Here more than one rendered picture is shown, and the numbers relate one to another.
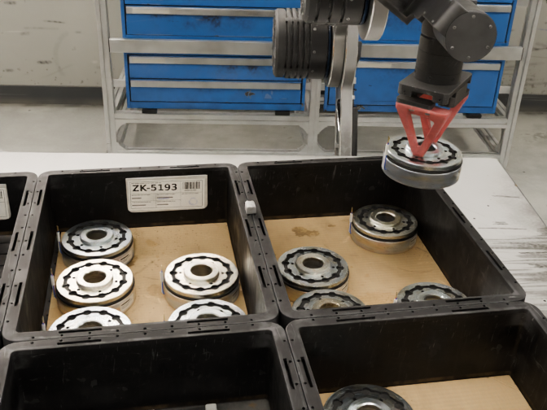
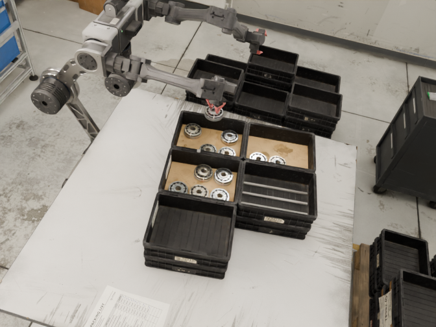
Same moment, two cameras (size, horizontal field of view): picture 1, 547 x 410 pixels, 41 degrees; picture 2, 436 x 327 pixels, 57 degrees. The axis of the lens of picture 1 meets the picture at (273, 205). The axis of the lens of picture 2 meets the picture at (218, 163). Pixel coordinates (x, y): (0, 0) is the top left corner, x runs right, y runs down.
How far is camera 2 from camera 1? 1.87 m
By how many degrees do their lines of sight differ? 61
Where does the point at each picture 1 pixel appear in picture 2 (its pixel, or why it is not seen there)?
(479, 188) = (146, 100)
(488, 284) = (234, 124)
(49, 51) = not seen: outside the picture
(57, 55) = not seen: outside the picture
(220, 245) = (183, 165)
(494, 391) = (251, 139)
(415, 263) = (206, 132)
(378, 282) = (211, 141)
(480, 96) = (12, 50)
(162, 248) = (180, 178)
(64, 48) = not seen: outside the picture
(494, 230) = (170, 108)
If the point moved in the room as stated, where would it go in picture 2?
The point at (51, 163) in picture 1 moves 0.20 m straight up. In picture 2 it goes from (61, 207) to (53, 184)
